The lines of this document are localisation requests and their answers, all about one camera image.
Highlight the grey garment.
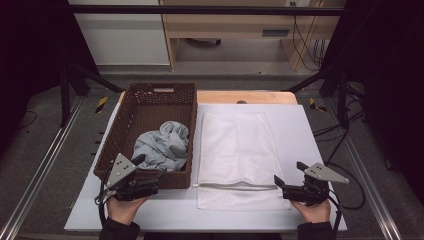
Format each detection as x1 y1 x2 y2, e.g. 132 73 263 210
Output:
131 120 190 173

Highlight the black metal stand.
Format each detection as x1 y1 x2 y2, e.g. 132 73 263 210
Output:
59 61 124 128
283 64 351 130

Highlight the hand-held gripper cable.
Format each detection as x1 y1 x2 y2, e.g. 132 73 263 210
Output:
94 164 115 228
328 194 344 234

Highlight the black floor cable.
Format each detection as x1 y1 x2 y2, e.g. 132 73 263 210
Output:
324 128 367 211

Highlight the right hand-held gripper cable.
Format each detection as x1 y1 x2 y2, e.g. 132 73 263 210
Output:
328 194 344 234

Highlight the wooden table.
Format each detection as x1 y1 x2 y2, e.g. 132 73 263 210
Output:
118 90 299 105

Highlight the white mesh laundry bag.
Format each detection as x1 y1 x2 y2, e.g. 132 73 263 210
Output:
196 111 293 212

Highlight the bundle of hanging cables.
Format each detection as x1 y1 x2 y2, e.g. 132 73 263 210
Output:
289 1 327 72

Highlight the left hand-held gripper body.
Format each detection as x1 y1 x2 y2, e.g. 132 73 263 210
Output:
106 153 161 202

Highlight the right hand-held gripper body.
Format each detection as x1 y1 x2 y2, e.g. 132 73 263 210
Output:
283 162 350 206

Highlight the white cabinet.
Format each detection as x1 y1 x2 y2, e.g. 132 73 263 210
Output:
68 0 171 66

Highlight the metal floor rail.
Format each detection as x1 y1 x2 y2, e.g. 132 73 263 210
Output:
0 95 85 240
324 98 404 240

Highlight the black curtain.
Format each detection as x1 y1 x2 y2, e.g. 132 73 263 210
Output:
0 0 101 158
321 0 424 204

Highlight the left hand-held gripper cable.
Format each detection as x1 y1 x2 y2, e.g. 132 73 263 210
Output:
94 164 115 228

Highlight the brown wicker basket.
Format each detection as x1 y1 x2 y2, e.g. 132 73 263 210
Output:
93 82 199 190

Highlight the wooden desk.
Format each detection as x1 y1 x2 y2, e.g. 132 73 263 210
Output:
159 0 348 72

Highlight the black horizontal bar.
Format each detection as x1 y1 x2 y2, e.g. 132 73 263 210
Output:
66 4 345 17

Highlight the white foam board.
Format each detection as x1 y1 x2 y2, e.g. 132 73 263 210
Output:
63 102 348 233

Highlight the person's right hand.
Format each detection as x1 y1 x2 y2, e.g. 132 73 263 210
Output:
291 199 332 224

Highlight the person's left hand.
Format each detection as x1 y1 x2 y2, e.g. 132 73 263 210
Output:
106 196 150 226

